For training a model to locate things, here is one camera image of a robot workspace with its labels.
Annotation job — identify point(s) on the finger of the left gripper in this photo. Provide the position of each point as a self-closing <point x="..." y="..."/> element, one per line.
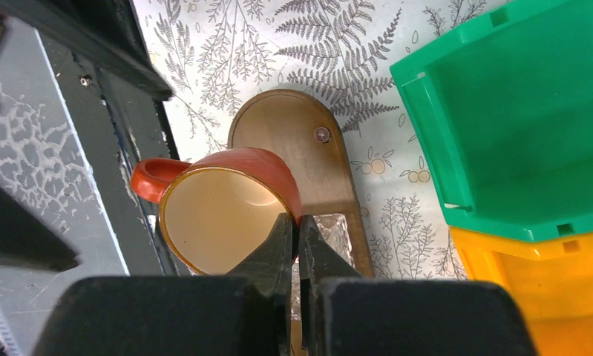
<point x="25" y="242"/>

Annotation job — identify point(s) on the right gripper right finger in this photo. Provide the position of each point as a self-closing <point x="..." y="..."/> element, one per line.
<point x="426" y="317"/>

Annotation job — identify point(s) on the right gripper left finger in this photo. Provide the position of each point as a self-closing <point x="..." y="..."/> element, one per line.
<point x="243" y="312"/>

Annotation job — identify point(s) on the clear textured glass holder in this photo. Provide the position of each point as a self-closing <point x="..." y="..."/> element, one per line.
<point x="321" y="269"/>

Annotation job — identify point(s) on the orange cup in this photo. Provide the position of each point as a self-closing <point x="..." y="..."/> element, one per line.
<point x="215" y="212"/>

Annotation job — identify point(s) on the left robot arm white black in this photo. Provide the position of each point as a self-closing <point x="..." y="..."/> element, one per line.
<point x="90" y="29"/>

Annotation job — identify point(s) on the brown wooden oval tray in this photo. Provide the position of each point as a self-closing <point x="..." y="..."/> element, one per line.
<point x="303" y="132"/>

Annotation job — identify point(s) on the yellow bin with cups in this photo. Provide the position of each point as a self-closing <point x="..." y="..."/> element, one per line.
<point x="550" y="281"/>

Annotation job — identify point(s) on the green plastic bin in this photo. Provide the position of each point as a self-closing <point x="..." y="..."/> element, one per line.
<point x="502" y="107"/>

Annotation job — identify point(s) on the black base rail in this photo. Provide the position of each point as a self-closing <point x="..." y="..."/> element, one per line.
<point x="117" y="126"/>

